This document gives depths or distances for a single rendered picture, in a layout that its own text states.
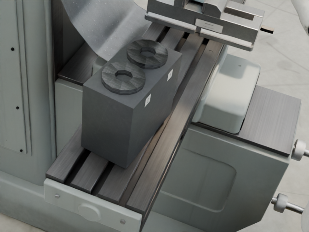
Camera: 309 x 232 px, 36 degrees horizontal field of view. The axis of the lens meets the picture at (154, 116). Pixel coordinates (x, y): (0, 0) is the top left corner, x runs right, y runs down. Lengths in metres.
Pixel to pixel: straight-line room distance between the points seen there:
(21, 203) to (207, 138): 0.82
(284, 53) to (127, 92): 2.31
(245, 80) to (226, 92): 0.10
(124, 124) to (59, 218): 0.99
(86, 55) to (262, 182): 0.72
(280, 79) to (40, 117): 1.68
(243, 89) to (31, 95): 0.68
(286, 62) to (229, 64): 1.55
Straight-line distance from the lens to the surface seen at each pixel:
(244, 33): 1.45
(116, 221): 1.03
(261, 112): 1.58
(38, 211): 1.93
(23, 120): 1.69
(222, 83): 1.49
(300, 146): 1.62
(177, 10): 1.47
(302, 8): 1.10
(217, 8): 1.43
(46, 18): 1.44
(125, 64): 0.99
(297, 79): 3.00
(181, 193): 1.73
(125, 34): 1.53
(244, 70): 1.57
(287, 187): 2.36
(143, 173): 1.05
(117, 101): 0.93
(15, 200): 1.96
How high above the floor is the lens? 1.73
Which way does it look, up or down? 44 degrees down
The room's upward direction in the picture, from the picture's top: 10 degrees clockwise
